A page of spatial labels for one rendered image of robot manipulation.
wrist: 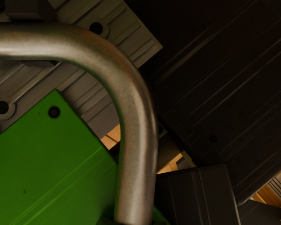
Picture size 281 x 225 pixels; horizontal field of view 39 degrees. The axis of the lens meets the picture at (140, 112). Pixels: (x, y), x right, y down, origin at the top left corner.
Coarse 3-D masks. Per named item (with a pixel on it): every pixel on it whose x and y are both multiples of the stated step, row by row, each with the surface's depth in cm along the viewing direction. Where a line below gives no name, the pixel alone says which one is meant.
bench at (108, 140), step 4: (116, 128) 111; (112, 132) 112; (116, 132) 114; (104, 136) 110; (108, 136) 115; (112, 136) 114; (116, 136) 117; (104, 140) 112; (108, 140) 115; (112, 140) 118; (116, 140) 120; (104, 144) 115; (108, 144) 118; (112, 144) 120; (108, 148) 121
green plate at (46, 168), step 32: (64, 96) 34; (32, 128) 33; (64, 128) 33; (0, 160) 33; (32, 160) 33; (64, 160) 33; (96, 160) 33; (0, 192) 33; (32, 192) 33; (64, 192) 33; (96, 192) 32; (0, 224) 33; (32, 224) 32; (64, 224) 32
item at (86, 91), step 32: (64, 0) 35; (96, 0) 35; (96, 32) 35; (128, 32) 35; (0, 64) 35; (64, 64) 35; (0, 96) 35; (32, 96) 35; (96, 96) 35; (0, 128) 35
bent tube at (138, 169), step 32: (0, 32) 30; (32, 32) 30; (64, 32) 30; (96, 64) 30; (128, 64) 30; (128, 96) 29; (128, 128) 29; (128, 160) 29; (128, 192) 29; (96, 224) 29; (128, 224) 29; (160, 224) 31
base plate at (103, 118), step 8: (96, 104) 85; (104, 104) 88; (112, 104) 90; (88, 112) 85; (96, 112) 88; (104, 112) 91; (112, 112) 94; (88, 120) 88; (96, 120) 91; (104, 120) 95; (112, 120) 98; (96, 128) 95; (104, 128) 99; (112, 128) 103
